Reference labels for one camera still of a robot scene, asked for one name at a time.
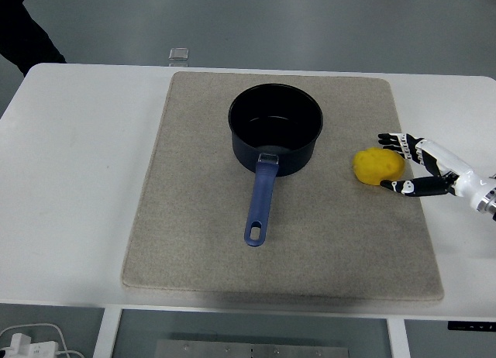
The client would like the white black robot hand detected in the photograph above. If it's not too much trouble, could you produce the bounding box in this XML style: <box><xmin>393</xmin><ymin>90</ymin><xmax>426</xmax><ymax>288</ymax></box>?
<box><xmin>377</xmin><ymin>131</ymin><xmax>496</xmax><ymax>212</ymax></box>

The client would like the black table control panel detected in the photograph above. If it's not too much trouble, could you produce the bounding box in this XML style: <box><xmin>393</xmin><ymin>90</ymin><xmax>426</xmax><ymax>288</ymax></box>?
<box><xmin>448</xmin><ymin>322</ymin><xmax>496</xmax><ymax>332</ymax></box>

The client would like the white table leg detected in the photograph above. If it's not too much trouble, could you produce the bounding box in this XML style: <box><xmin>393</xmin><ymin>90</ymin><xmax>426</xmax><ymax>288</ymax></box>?
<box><xmin>91</xmin><ymin>305</ymin><xmax>124</xmax><ymax>358</ymax></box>
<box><xmin>386</xmin><ymin>317</ymin><xmax>412</xmax><ymax>358</ymax></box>

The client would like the beige fabric mat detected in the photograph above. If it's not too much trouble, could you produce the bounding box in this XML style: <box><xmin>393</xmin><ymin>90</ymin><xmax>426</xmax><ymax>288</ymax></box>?
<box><xmin>121</xmin><ymin>71</ymin><xmax>446</xmax><ymax>301</ymax></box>

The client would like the grey metal plate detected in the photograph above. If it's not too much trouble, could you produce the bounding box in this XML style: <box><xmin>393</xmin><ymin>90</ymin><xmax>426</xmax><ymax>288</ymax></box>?
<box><xmin>154</xmin><ymin>339</ymin><xmax>349</xmax><ymax>358</ymax></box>

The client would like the small grey floor box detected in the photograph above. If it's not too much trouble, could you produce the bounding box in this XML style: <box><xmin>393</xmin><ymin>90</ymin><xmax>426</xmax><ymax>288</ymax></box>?
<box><xmin>168</xmin><ymin>46</ymin><xmax>191</xmax><ymax>67</ymax></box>

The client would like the person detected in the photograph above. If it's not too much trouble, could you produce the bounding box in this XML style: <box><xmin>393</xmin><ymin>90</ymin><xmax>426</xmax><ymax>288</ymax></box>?
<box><xmin>0</xmin><ymin>0</ymin><xmax>67</xmax><ymax>77</ymax></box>

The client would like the white power adapter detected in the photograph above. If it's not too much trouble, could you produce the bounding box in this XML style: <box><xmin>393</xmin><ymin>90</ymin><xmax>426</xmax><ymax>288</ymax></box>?
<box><xmin>0</xmin><ymin>332</ymin><xmax>59</xmax><ymax>358</ymax></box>

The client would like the blue pot with handle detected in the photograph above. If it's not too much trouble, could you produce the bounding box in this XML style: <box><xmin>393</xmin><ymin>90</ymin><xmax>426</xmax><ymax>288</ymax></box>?
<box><xmin>228</xmin><ymin>83</ymin><xmax>325</xmax><ymax>248</ymax></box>

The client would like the white cable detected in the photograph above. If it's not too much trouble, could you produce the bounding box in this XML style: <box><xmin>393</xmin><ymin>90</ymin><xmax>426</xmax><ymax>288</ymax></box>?
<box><xmin>0</xmin><ymin>322</ymin><xmax>84</xmax><ymax>358</ymax></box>

